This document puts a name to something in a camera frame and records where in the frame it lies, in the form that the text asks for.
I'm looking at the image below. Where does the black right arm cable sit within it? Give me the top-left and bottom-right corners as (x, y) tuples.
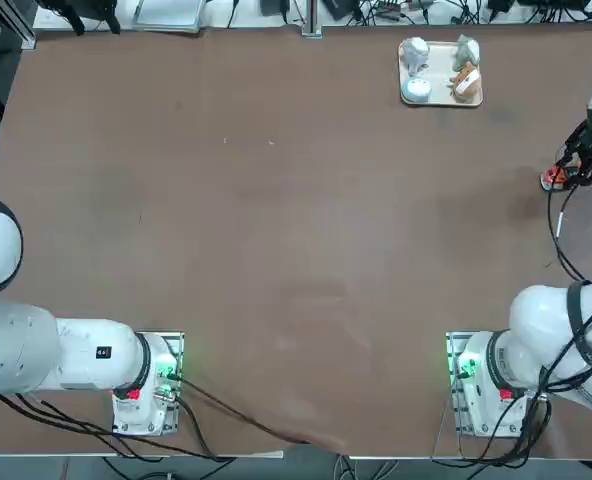
(547, 59), (592, 282)

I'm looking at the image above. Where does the black base cable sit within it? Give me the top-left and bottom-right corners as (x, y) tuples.
(175, 374), (317, 447)

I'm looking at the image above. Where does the blue white plush toy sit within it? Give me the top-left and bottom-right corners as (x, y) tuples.
(400, 77), (432, 105)

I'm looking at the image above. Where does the orange-and-blue toy bus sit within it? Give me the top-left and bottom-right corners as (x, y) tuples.
(540, 166), (578, 192)

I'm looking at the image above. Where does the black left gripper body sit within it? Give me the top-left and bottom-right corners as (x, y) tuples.
(38, 0), (120, 15)

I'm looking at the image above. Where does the silver metal tray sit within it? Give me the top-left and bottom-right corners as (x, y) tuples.
(132, 0), (208, 34)

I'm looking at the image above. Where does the beige plastic tray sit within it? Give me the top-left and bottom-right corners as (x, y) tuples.
(398, 39), (485, 107)

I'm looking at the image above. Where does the orange brown plush toy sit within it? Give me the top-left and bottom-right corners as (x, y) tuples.
(448, 63), (481, 104)

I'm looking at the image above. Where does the aluminium frame post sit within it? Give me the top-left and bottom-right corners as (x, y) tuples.
(300, 0), (323, 38)

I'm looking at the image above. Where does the green plush toy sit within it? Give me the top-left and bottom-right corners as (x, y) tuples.
(450, 34), (481, 72)

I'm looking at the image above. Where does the black cable bundle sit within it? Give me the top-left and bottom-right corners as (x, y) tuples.
(0, 392), (233, 463)
(429, 384), (555, 464)

